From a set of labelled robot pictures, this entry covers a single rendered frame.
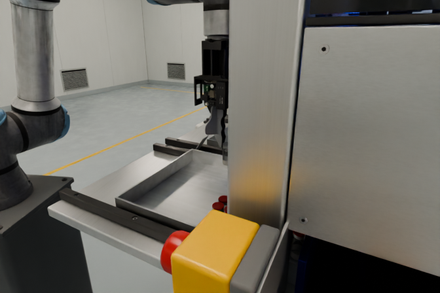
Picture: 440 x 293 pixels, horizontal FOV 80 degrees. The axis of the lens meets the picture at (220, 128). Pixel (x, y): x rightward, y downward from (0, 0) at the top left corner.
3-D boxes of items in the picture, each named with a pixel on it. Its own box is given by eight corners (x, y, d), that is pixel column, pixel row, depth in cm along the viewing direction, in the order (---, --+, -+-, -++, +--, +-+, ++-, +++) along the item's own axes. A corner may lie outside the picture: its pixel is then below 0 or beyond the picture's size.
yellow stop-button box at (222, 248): (275, 288, 26) (281, 228, 24) (249, 362, 20) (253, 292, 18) (209, 259, 30) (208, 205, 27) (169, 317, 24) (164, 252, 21)
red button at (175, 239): (211, 263, 27) (211, 231, 26) (189, 294, 24) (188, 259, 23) (181, 250, 29) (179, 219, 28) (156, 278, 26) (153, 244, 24)
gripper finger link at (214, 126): (198, 151, 52) (200, 106, 49) (212, 141, 57) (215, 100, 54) (211, 155, 51) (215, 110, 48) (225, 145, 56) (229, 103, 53)
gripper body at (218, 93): (192, 109, 48) (190, 38, 44) (215, 99, 55) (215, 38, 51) (231, 114, 44) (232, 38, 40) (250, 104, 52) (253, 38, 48)
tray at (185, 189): (324, 191, 57) (327, 177, 56) (299, 286, 35) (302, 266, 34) (192, 160, 72) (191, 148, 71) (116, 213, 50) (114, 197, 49)
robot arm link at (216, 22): (216, 14, 50) (257, 12, 46) (216, 40, 51) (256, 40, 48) (194, 10, 43) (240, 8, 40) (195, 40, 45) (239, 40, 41)
